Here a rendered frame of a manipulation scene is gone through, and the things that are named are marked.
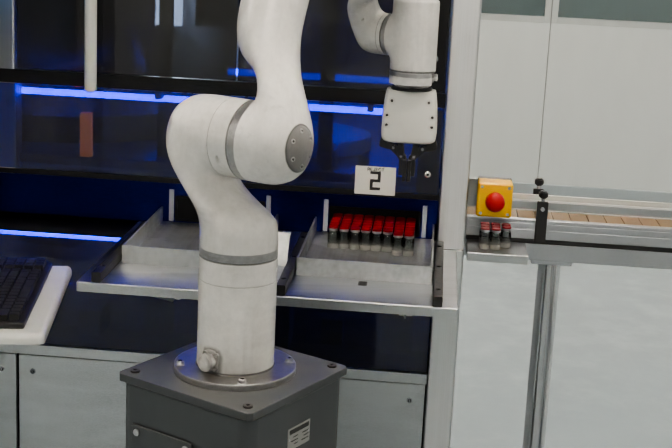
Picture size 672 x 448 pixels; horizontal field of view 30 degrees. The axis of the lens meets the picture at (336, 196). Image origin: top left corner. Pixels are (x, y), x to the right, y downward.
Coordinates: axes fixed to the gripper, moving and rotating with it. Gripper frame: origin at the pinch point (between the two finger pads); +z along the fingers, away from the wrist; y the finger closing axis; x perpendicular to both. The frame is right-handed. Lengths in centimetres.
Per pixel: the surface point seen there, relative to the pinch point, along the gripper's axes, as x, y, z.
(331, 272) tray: -1.9, 13.2, 21.3
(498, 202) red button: -24.4, -18.6, 10.6
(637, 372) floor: -207, -83, 111
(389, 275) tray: -1.9, 2.1, 21.1
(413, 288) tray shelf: 1.4, -2.6, 22.4
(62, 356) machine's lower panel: -28, 74, 52
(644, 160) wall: -488, -124, 84
